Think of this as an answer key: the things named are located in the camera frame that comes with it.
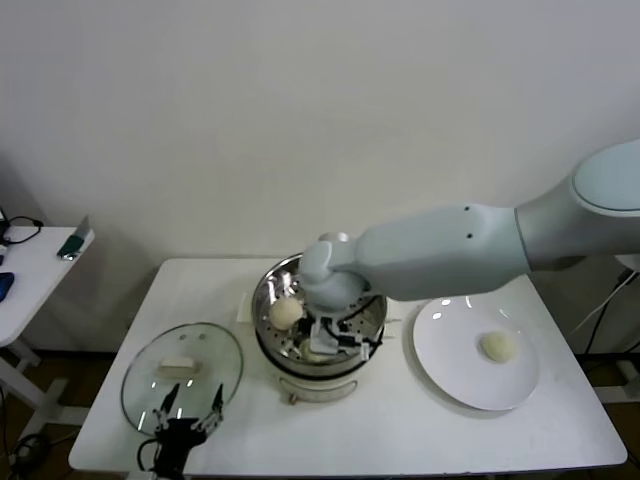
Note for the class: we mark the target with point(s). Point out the white round plate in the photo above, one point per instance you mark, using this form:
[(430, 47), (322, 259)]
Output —
[(450, 360)]

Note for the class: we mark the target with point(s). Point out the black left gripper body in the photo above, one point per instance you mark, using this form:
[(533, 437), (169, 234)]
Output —
[(177, 442)]

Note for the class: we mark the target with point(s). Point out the perforated steel steamer basket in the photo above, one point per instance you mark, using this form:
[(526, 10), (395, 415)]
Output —
[(270, 287)]

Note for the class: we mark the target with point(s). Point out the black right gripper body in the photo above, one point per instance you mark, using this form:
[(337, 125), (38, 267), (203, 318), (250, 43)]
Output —
[(350, 334)]

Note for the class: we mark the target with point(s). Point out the white side table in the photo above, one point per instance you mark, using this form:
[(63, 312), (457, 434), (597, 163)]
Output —
[(35, 280)]

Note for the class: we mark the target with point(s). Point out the green and grey tool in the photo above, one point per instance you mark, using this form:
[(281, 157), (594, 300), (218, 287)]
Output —
[(74, 245)]

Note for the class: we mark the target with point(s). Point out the white metal stand foot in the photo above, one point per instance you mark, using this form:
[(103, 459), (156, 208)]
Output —
[(627, 372)]

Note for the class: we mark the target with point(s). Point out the white steamed baozi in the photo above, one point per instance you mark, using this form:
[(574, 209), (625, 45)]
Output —
[(286, 312), (311, 356), (497, 346)]

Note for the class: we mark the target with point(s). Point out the blue computer mouse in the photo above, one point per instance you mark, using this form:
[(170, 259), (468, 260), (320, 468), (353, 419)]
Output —
[(5, 286)]

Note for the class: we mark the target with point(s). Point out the cream electric cooker pot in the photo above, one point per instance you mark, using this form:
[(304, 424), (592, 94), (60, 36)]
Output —
[(320, 390)]

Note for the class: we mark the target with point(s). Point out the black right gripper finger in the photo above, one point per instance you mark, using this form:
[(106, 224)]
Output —
[(295, 347), (369, 350)]

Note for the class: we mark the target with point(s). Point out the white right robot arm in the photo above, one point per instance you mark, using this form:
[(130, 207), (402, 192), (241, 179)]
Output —
[(450, 250)]

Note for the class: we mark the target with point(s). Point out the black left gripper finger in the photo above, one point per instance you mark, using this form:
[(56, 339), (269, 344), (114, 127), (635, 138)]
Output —
[(165, 410), (212, 410)]

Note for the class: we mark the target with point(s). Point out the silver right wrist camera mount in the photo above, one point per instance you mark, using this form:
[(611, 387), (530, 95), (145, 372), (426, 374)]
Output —
[(322, 340)]

